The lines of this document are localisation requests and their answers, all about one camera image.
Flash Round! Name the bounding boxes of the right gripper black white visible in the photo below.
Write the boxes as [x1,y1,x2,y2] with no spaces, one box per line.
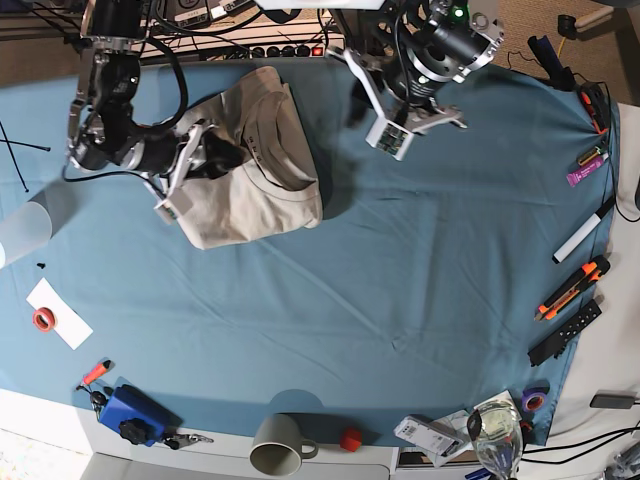
[144,119,245,224]

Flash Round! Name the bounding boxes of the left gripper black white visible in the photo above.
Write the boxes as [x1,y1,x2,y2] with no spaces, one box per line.
[327,47,468,161]

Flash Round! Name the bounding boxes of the beige T-shirt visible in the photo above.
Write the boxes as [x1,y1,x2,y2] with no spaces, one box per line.
[177,66,323,250]

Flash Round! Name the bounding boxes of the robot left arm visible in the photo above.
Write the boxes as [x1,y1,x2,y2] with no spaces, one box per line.
[325,1,504,161]

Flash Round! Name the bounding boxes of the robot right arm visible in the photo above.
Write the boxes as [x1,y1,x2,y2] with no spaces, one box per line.
[66,1,244,222]

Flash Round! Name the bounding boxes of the black power strip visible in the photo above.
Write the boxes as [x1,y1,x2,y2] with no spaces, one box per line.
[216,42,326,60]

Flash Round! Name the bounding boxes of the frosted plastic cup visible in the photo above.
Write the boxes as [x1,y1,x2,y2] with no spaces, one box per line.
[1,201,53,268]

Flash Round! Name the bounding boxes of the black zip ties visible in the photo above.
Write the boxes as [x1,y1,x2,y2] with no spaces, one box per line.
[0,119,52,194]

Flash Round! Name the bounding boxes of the red black pliers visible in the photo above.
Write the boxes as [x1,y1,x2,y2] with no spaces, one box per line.
[578,82,611,134]

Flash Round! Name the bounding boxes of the white marker black cap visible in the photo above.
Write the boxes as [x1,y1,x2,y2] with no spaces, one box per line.
[552,196,615,264]

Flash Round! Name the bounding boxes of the white paper sheet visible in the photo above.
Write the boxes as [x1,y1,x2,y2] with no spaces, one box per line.
[26,278,93,350]

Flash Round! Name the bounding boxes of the red tape roll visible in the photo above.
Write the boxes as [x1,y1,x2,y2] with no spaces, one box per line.
[32,307,57,333]

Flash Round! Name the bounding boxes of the orange black utility knife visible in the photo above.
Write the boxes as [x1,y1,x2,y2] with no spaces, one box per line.
[534,255,611,321]

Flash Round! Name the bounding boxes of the black remote control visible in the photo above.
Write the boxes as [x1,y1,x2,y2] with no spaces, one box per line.
[528,299,602,367]

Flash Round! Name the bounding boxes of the blue box with black knob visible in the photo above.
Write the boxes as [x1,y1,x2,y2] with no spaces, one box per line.
[99,384,170,447]

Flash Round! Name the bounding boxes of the keys with carabiner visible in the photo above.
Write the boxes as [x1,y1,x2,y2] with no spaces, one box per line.
[163,433,214,450]

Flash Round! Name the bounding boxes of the white barcode box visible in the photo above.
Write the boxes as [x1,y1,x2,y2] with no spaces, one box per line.
[393,416,465,457]

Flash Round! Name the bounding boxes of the purple tape roll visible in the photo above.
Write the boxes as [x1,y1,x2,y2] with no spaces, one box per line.
[521,386,549,413]

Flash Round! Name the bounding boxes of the grey ceramic mug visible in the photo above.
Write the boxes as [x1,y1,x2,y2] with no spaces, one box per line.
[249,414,319,477]

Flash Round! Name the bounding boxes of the red cube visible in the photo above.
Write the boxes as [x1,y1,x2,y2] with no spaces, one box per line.
[339,427,362,453]

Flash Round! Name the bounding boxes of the wine glass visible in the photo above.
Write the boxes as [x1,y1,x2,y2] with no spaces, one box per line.
[467,400,524,480]

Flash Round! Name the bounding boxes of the black phone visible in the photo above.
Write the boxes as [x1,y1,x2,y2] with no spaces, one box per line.
[589,393,639,410]

